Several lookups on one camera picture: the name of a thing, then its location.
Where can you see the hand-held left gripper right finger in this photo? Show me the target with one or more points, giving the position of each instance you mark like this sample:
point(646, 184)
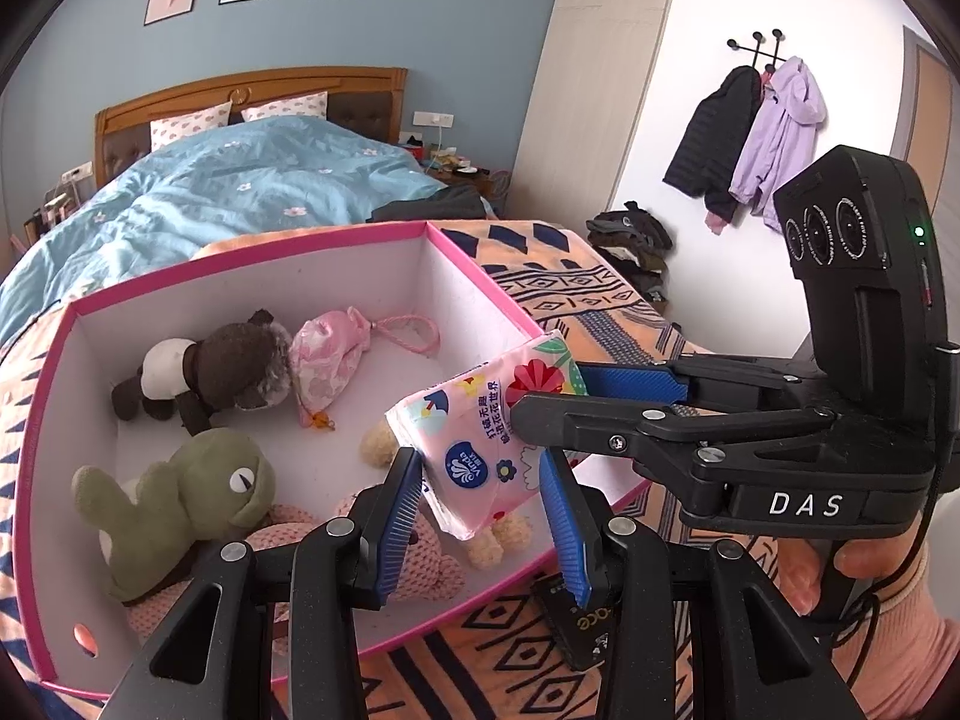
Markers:
point(564, 532)

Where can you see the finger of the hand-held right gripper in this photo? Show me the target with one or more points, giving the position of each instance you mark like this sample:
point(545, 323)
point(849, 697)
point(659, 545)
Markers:
point(630, 381)
point(585, 424)

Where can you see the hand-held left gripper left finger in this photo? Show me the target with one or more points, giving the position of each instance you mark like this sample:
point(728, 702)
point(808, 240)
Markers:
point(397, 532)

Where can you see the pink floral tissue packet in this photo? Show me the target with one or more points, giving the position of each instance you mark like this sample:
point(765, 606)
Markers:
point(465, 435)

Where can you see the brown plush toy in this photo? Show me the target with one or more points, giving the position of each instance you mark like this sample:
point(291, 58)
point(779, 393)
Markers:
point(225, 364)

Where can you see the pink cardboard box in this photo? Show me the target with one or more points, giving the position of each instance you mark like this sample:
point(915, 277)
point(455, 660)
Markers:
point(225, 292)

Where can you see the person's right hand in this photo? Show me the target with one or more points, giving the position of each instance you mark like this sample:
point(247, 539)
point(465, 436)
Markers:
point(799, 574)

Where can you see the pink crochet plush toy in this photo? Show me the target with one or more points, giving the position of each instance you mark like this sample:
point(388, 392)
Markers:
point(427, 566)

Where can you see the orange patterned blanket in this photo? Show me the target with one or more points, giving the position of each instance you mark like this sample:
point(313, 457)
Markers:
point(585, 300)

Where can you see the pile of dark clothes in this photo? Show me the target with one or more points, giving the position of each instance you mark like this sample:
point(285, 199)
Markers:
point(630, 240)

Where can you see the purple jacket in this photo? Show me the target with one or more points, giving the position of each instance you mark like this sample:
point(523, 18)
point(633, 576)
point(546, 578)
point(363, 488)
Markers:
point(784, 142)

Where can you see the green plush toy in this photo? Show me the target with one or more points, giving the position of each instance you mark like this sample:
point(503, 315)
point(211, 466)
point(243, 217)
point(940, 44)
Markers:
point(187, 495)

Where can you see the wooden door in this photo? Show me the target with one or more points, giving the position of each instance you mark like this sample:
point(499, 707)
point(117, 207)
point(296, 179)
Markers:
point(930, 112)

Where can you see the black jacket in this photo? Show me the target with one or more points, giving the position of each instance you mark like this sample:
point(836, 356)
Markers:
point(709, 142)

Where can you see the black garment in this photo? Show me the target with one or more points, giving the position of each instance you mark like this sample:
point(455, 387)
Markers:
point(435, 204)

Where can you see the cluttered nightstand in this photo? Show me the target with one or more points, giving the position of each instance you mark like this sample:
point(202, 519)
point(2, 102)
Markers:
point(457, 165)
point(49, 210)

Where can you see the beige wardrobe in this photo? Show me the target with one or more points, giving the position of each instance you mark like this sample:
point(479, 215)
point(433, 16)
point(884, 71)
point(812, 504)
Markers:
point(592, 90)

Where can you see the blue floral duvet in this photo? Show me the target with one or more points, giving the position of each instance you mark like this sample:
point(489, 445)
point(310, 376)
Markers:
point(225, 180)

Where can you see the white patterned pillow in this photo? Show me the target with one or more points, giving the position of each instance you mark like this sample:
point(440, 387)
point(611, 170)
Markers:
point(285, 106)
point(187, 126)

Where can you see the wooden headboard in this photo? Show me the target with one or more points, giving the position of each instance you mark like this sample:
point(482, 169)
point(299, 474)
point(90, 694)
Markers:
point(225, 86)

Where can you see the black wall coat hook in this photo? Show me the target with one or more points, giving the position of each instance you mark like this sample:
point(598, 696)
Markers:
point(757, 45)

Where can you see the white wall socket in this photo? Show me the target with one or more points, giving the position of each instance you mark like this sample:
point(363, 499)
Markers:
point(76, 171)
point(433, 119)

